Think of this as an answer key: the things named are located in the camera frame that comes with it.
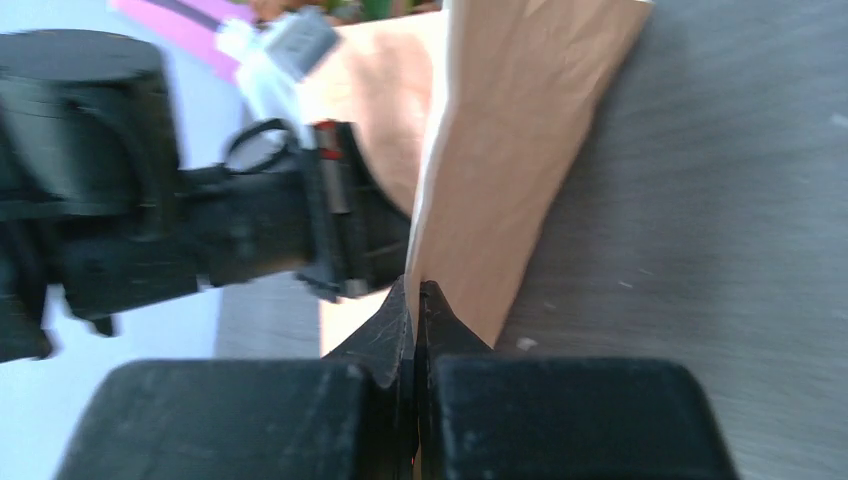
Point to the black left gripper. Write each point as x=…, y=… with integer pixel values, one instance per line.
x=319, y=214

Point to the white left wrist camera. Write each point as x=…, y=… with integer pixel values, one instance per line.
x=272, y=63

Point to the peach wrapping paper sheet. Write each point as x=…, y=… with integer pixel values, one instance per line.
x=470, y=118

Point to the pink plastic wedge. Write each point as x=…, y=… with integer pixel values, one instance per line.
x=191, y=25

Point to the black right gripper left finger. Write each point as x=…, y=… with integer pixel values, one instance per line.
x=348, y=415

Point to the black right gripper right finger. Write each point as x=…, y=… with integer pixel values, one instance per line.
x=484, y=415

